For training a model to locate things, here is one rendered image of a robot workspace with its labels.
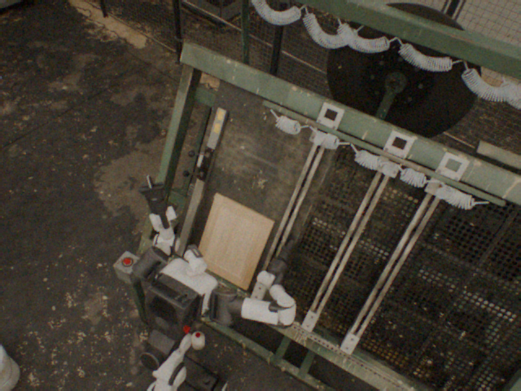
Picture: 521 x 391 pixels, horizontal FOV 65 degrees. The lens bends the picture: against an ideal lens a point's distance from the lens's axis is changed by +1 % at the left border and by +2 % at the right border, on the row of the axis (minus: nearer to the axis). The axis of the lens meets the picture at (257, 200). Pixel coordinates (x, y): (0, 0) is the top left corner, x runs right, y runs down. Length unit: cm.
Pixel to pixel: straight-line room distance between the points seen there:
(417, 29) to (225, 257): 155
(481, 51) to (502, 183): 62
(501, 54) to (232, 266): 171
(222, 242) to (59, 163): 246
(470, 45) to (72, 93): 418
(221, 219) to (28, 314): 186
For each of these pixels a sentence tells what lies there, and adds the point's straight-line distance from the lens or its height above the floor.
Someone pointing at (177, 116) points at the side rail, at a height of 161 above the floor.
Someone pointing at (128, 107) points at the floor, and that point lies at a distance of 494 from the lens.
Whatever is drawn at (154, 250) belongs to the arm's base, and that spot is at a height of 137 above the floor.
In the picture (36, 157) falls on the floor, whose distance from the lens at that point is 461.
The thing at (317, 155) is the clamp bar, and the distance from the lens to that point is 203.
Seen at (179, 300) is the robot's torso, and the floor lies 141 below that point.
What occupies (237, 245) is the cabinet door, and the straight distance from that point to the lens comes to 237.
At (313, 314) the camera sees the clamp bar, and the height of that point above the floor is 102.
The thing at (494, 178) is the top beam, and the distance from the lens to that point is 196.
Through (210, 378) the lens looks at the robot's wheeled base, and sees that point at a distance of 301.
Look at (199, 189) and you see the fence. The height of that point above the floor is 131.
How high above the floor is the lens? 314
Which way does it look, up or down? 52 degrees down
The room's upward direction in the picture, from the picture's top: 8 degrees clockwise
